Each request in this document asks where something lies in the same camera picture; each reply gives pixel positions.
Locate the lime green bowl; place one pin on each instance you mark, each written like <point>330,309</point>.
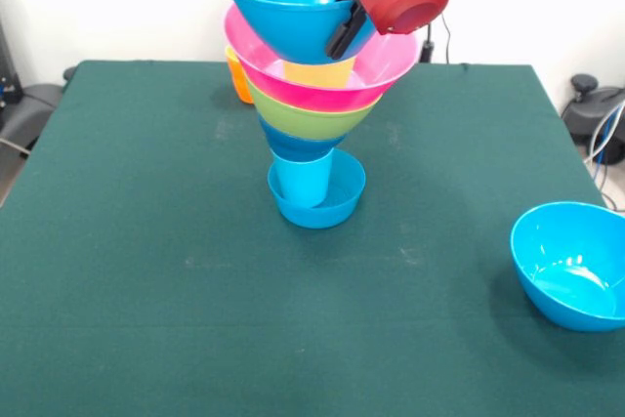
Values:
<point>312,121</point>

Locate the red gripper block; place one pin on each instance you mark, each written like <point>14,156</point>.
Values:
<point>386,2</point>

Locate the yellow ribbed cup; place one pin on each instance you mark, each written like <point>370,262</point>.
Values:
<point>317,75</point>

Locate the large pink bowl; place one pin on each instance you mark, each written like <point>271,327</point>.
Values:
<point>386,65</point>

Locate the dark green table cloth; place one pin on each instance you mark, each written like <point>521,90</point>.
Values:
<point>195,290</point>

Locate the small dark blue bowl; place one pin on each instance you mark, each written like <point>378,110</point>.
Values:
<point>300,146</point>

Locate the small ribbed blue bowl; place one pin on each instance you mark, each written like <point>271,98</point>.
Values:
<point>346,207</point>

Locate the light blue cup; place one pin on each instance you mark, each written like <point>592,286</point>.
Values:
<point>303,182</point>

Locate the black equipment base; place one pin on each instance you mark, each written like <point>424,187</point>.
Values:
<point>586,109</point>
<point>29,104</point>

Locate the orange cup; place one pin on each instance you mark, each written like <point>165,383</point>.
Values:
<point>238,80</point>

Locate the large blue bowl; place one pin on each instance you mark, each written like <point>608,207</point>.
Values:
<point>566,300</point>
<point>283,26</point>

